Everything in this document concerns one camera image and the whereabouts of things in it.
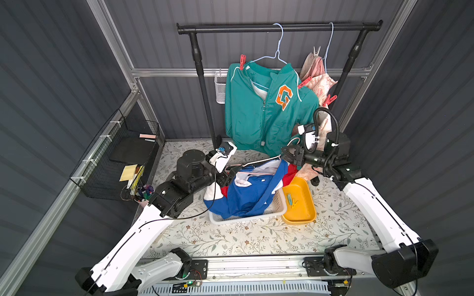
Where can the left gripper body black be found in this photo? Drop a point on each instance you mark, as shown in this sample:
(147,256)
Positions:
(225,176)

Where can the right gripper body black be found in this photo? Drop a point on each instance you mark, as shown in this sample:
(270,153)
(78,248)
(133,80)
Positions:
(293,155)

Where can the blue red white jacket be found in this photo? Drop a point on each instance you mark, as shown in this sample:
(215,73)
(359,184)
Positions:
(251,191)

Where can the yellow clothespin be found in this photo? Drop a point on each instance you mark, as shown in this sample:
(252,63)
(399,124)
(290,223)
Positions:
(293,203)

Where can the green jacket orange letter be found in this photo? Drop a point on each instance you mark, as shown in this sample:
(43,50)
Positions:
(262,106)

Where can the red clothespin floral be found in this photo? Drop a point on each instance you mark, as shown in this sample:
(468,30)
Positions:
(330,99)
(304,83)

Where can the red clothespin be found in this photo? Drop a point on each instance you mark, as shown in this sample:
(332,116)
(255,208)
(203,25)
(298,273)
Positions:
(242,62)

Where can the pink wire hanger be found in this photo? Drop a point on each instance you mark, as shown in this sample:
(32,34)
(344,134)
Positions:
(260,162)

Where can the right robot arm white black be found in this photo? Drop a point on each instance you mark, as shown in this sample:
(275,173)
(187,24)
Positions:
(405,257)

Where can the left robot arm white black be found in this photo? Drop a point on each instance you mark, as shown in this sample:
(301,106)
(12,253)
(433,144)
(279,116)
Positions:
(119,273)

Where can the yellow plastic tray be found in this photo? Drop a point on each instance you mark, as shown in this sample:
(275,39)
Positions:
(305,211)

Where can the white perforated laundry basket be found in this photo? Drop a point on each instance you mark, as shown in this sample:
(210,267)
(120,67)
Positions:
(277,208)

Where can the pink pen cup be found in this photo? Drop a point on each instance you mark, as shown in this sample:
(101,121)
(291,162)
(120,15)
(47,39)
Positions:
(143,194)

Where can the pink floral garment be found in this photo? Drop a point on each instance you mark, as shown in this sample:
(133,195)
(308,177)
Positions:
(320,83)

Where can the yellow sticky notepad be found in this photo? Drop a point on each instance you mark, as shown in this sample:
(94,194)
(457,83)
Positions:
(128,173)

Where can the white mesh hanging cup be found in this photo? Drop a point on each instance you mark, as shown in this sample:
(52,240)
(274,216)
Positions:
(220,81)

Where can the black clothes rack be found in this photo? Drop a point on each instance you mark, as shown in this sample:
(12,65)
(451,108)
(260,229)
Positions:
(193,30)

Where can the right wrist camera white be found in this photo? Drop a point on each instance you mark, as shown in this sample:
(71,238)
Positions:
(310,136)

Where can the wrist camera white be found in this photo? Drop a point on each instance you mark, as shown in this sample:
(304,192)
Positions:
(223,154)
(310,136)

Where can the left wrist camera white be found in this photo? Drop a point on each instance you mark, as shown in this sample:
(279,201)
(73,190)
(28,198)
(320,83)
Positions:
(223,154)

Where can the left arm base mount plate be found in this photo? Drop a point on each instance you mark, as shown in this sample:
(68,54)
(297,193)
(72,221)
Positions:
(195,270)

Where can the light blue wire hanger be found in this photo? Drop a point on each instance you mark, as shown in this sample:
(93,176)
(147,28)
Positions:
(328,46)

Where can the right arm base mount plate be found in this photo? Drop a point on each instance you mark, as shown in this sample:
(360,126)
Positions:
(319,266)

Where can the black wire mesh basket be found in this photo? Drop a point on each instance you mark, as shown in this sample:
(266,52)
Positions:
(127,140)

